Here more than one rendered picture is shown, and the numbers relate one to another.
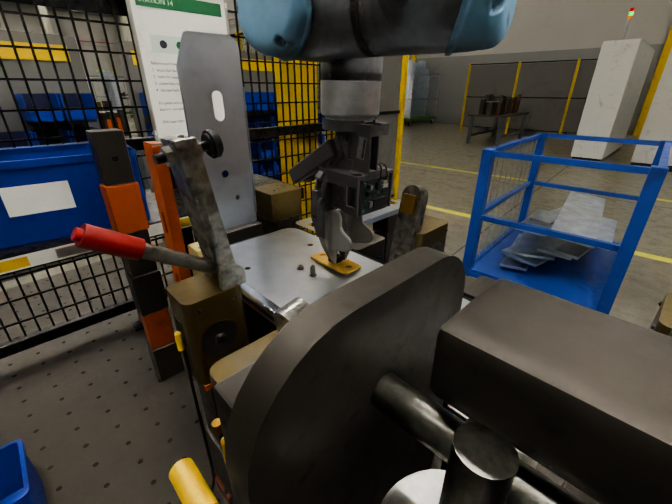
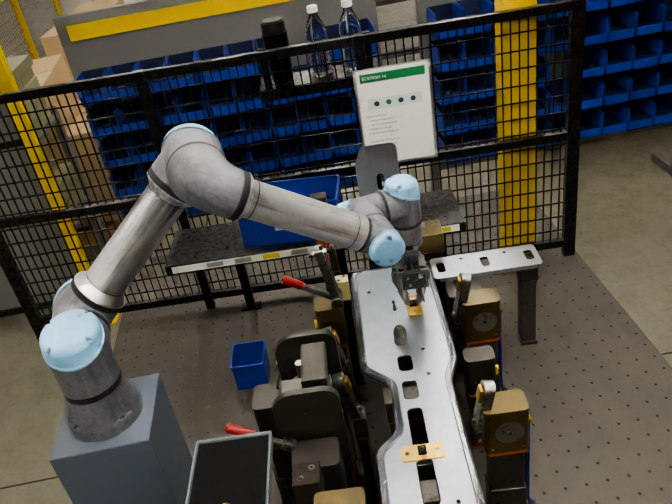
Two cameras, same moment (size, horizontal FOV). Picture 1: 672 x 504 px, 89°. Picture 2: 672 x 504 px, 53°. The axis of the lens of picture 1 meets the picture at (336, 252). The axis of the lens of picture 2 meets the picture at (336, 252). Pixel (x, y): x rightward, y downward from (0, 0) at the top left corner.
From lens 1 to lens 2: 1.32 m
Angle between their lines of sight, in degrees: 42
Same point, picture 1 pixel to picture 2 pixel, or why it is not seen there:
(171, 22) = (383, 88)
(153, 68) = (368, 120)
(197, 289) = (324, 304)
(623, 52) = not seen: outside the picture
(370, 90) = (405, 234)
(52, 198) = not seen: hidden behind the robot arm
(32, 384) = (276, 312)
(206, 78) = (373, 168)
